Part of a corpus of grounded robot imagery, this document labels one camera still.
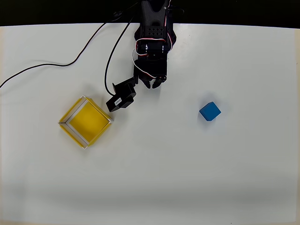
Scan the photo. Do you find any blue cube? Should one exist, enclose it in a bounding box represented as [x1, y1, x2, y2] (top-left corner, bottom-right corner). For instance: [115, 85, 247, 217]
[199, 101, 222, 122]

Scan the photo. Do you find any yellow square tray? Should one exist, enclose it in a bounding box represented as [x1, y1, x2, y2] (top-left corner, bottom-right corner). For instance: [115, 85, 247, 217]
[58, 95, 113, 150]

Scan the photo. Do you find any red white servo wire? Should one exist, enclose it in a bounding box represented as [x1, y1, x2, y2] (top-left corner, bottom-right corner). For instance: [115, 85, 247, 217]
[132, 4, 174, 80]

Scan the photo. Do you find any black camera with white label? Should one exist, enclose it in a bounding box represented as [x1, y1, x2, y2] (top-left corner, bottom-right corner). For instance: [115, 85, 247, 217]
[105, 76, 138, 113]

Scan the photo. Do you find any long black cable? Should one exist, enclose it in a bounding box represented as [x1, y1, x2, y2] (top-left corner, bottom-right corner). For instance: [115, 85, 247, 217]
[0, 10, 124, 89]

